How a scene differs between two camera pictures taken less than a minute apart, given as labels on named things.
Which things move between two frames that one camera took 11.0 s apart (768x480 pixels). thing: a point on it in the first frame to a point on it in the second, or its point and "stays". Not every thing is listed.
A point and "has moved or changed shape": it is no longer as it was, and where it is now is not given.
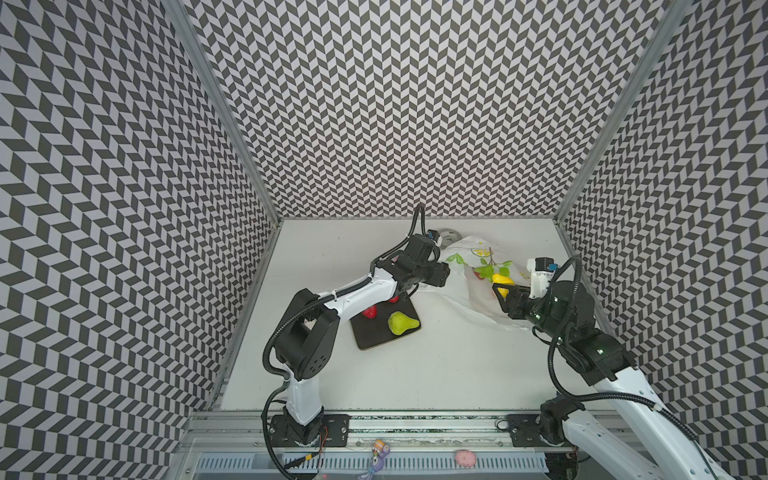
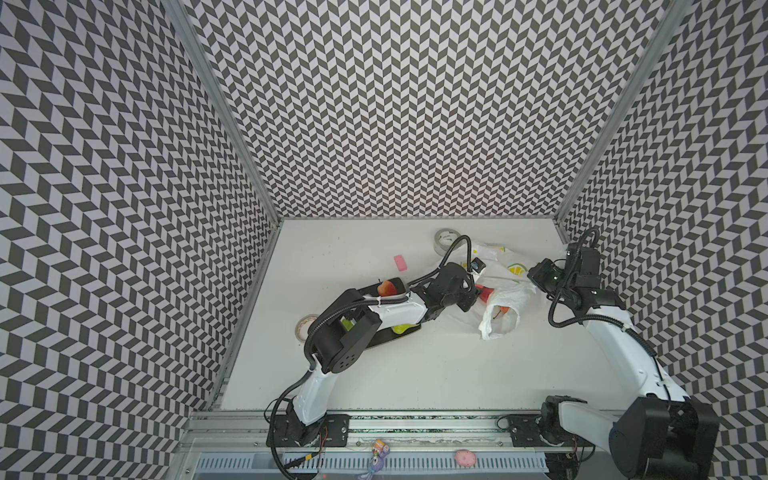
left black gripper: (442, 272) to (468, 304)
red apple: (370, 312) has moved or changed shape
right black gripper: (514, 298) to (546, 276)
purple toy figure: (380, 451) stays
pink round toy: (465, 458) stays
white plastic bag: (473, 263) has moved or changed shape
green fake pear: (399, 323) stays
